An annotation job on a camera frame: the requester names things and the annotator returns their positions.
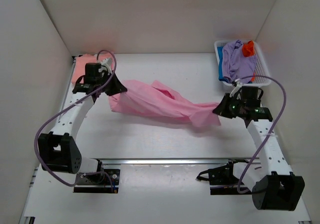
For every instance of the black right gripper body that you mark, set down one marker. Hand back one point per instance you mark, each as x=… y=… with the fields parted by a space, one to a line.
x=231 y=107

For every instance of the pink t-shirt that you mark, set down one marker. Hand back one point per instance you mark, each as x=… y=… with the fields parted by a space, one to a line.
x=160 y=101

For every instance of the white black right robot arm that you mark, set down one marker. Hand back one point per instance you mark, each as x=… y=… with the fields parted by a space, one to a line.
x=267 y=176

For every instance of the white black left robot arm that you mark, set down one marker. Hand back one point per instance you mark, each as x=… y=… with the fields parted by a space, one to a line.
x=58 y=149

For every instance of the folded salmon t-shirt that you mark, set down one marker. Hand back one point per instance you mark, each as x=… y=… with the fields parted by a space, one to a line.
x=80 y=63

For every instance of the lavender t-shirt in basket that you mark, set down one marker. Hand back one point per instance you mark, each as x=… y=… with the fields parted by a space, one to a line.
x=241 y=67

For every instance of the orange garment in basket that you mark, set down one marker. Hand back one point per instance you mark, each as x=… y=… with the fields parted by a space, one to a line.
x=248 y=49

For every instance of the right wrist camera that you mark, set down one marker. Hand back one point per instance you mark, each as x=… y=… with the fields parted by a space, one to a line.
x=237 y=85

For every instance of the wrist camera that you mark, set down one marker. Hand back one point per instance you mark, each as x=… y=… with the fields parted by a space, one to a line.
x=237 y=85
x=107 y=63

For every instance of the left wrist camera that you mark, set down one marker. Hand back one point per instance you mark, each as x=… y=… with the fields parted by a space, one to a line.
x=107 y=63

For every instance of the aluminium table edge rail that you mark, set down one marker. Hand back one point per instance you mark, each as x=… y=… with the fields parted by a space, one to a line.
x=170 y=161

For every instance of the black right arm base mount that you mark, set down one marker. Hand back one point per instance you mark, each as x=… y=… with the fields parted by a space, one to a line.
x=221 y=178

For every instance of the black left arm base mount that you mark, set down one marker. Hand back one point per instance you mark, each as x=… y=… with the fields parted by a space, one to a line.
x=106 y=182

